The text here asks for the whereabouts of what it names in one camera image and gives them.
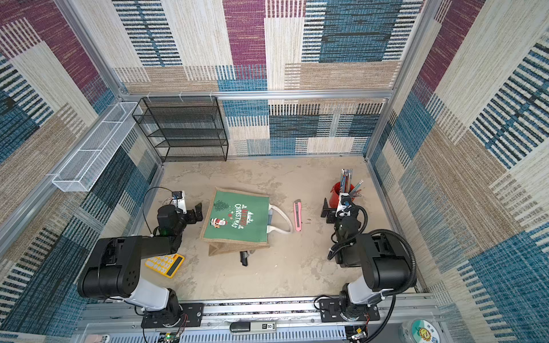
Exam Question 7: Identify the pencils in cup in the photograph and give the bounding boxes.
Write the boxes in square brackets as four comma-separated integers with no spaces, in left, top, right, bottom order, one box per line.
[338,169,364,197]

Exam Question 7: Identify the pink utility knife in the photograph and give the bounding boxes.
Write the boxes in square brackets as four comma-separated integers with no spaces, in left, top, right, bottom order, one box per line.
[293,200,303,232]

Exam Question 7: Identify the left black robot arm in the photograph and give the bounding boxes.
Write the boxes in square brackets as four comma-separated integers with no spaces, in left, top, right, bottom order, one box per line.
[77,204,204,330]

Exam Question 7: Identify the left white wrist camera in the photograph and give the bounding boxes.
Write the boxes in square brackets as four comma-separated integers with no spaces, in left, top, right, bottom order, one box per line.
[171,191,187,214]

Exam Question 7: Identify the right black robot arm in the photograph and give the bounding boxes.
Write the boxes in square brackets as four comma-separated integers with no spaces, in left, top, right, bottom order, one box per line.
[313,201,417,322]

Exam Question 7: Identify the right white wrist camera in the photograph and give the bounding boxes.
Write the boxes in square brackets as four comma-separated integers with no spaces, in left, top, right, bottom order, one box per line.
[336,193,353,217]

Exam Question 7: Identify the black wire mesh shelf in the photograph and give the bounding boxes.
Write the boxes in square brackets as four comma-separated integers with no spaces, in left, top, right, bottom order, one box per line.
[132,96,229,163]

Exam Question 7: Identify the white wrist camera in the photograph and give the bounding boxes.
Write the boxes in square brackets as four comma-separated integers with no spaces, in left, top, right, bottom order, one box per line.
[336,193,353,217]
[171,191,187,214]

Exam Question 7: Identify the white wire mesh basket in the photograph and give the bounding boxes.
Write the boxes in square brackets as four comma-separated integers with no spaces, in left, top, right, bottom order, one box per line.
[52,102,137,192]

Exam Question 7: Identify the red pencil cup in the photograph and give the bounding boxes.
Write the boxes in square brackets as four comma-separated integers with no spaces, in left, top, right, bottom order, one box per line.
[328,182,340,208]

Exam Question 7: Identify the yellow calculator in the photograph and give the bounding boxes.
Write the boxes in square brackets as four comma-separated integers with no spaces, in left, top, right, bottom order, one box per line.
[145,254,185,279]

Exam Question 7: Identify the green Christmas burlap tote bag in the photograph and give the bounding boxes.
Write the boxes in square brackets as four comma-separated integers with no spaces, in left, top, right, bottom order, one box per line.
[200,187,295,257]

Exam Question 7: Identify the black utility knife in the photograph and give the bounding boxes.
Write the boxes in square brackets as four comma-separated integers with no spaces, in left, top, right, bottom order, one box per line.
[240,251,249,267]

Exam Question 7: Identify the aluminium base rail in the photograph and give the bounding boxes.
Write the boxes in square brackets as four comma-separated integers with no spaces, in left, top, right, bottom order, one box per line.
[71,293,452,342]

